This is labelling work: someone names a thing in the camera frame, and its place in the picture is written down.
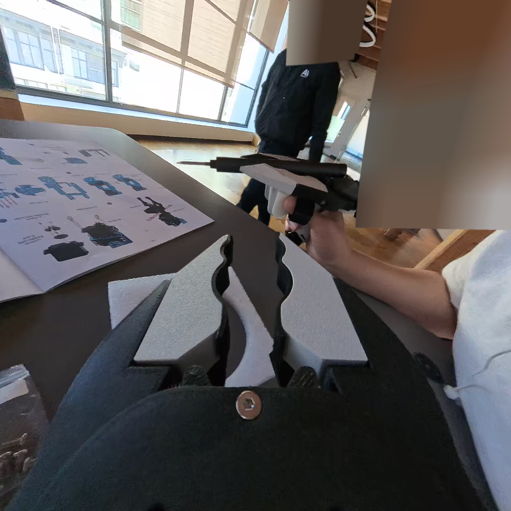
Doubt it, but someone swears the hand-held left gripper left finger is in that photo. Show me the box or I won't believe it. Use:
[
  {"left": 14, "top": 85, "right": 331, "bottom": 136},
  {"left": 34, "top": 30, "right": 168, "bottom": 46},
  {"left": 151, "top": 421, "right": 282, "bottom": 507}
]
[{"left": 133, "top": 235, "right": 234, "bottom": 366}]

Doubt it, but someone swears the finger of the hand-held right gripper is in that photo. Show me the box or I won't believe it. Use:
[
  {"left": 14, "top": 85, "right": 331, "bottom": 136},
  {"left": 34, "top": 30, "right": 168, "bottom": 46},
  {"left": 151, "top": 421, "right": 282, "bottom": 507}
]
[{"left": 240, "top": 162, "right": 329, "bottom": 219}]

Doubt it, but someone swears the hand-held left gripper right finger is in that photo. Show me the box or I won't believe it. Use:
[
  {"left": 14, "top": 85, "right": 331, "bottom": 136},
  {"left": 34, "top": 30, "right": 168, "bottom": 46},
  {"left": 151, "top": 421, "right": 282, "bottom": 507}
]
[{"left": 271, "top": 235, "right": 369, "bottom": 385}]

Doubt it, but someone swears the black electric screwdriver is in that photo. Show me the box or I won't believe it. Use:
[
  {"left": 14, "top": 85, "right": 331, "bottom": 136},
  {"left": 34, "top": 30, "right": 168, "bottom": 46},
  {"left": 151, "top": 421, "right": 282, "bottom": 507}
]
[{"left": 177, "top": 157, "right": 347, "bottom": 177}]

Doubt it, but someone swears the person's right forearm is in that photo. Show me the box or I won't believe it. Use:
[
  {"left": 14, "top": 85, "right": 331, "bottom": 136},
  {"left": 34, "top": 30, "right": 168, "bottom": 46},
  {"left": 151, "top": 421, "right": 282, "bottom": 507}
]
[{"left": 323, "top": 252, "right": 460, "bottom": 340}]

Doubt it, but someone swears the dark desk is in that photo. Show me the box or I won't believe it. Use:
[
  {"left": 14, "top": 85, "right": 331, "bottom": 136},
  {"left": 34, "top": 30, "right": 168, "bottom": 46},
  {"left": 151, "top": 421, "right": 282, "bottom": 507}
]
[{"left": 0, "top": 119, "right": 456, "bottom": 440}]

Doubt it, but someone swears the person's right hand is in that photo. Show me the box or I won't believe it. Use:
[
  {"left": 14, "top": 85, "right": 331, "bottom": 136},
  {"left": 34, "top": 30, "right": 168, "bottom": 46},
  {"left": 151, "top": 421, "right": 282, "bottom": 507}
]
[{"left": 284, "top": 197, "right": 361, "bottom": 276}]

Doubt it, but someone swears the white foam piece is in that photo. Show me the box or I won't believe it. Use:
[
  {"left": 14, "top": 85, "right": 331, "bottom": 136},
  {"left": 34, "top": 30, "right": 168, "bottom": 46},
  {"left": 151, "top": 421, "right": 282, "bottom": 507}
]
[{"left": 108, "top": 267, "right": 277, "bottom": 388}]

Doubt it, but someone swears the printed instruction sheet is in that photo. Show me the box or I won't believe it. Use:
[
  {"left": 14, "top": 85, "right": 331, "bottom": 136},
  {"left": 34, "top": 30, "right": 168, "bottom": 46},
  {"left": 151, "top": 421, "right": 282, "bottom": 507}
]
[{"left": 0, "top": 138, "right": 215, "bottom": 303}]

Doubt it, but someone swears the narrow beige roller blind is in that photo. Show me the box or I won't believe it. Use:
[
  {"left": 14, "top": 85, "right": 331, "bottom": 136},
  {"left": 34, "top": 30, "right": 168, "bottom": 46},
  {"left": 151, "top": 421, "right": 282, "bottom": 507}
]
[{"left": 248, "top": 0, "right": 290, "bottom": 53}]

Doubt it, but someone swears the wide beige roller blind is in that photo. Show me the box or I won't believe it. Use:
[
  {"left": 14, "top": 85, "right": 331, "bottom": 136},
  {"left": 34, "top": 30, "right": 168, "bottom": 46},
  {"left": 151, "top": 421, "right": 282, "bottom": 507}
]
[{"left": 120, "top": 0, "right": 256, "bottom": 89}]

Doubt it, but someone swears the person's white t-shirt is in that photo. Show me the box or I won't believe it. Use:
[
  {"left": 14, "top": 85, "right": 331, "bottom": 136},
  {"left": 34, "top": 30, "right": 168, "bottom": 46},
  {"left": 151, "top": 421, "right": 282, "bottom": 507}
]
[{"left": 441, "top": 229, "right": 511, "bottom": 511}]

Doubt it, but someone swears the clear plastic parts bag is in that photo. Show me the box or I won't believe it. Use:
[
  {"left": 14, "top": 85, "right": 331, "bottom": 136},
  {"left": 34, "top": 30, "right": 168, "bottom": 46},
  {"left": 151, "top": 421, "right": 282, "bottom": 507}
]
[{"left": 0, "top": 364, "right": 50, "bottom": 496}]

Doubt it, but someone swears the large black-framed window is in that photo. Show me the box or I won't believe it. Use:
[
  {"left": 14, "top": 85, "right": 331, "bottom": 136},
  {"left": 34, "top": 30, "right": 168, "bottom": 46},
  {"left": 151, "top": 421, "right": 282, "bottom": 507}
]
[{"left": 0, "top": 0, "right": 289, "bottom": 128}]

